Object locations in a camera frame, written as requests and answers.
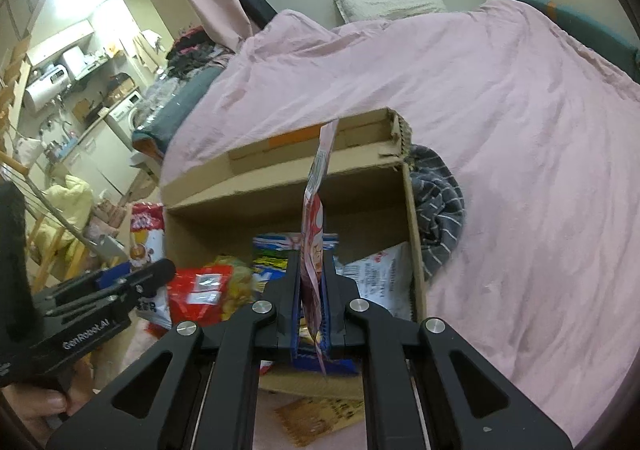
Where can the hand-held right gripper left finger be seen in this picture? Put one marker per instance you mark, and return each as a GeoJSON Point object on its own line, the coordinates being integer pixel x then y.
{"type": "Point", "coordinates": [287, 300]}

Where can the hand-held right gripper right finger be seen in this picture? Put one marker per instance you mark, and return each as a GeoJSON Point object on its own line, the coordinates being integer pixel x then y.
{"type": "Point", "coordinates": [336, 305]}

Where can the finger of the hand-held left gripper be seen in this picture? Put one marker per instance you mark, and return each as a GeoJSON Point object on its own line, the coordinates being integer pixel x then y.
{"type": "Point", "coordinates": [155, 275]}
{"type": "Point", "coordinates": [100, 305]}

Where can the blue snack packet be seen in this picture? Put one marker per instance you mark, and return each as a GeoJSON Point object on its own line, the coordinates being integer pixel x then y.
{"type": "Point", "coordinates": [270, 255]}

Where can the red snack packet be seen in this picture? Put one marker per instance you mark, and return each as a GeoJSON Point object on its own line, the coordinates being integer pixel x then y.
{"type": "Point", "coordinates": [200, 310]}

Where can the pink and white snack packet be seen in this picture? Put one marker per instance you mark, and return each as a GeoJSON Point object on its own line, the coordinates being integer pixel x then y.
{"type": "Point", "coordinates": [314, 230]}

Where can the brown cardboard box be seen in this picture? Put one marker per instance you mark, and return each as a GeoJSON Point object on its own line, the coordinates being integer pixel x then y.
{"type": "Point", "coordinates": [280, 180]}

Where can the person's left hand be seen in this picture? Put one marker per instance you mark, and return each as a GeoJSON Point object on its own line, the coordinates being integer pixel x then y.
{"type": "Point", "coordinates": [35, 407]}

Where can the red and white cake packet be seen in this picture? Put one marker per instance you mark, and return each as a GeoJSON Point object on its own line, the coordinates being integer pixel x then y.
{"type": "Point", "coordinates": [147, 235]}

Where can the white printed snack packet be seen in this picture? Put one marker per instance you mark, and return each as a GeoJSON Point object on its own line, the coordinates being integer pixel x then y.
{"type": "Point", "coordinates": [380, 275]}

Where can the pale yellow bedding bundle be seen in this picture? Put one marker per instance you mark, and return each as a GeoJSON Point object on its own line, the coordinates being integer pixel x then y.
{"type": "Point", "coordinates": [70, 202]}

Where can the orange brown snack packet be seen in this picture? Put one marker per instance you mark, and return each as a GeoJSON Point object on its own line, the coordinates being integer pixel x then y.
{"type": "Point", "coordinates": [320, 417]}

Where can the white kitchen cabinet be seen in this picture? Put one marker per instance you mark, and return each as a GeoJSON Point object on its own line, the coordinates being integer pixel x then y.
{"type": "Point", "coordinates": [100, 154]}

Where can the grey striped cloth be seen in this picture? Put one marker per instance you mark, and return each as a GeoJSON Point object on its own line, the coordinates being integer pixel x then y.
{"type": "Point", "coordinates": [440, 210]}

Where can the grey folded blanket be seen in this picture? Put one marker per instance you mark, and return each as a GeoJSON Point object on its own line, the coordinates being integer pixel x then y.
{"type": "Point", "coordinates": [175, 104]}

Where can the white water heater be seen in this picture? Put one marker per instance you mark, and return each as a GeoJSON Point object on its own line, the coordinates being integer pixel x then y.
{"type": "Point", "coordinates": [45, 87]}

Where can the pink blanket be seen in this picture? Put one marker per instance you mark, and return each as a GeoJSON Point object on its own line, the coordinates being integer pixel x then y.
{"type": "Point", "coordinates": [500, 154]}

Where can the pile of dark clothes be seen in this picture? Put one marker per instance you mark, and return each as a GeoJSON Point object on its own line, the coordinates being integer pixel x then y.
{"type": "Point", "coordinates": [195, 52]}

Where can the white pillow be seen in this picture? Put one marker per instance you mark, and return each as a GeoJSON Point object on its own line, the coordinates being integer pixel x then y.
{"type": "Point", "coordinates": [390, 2]}

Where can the teal bed cushion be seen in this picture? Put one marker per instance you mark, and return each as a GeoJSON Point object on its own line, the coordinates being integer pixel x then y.
{"type": "Point", "coordinates": [575, 17]}

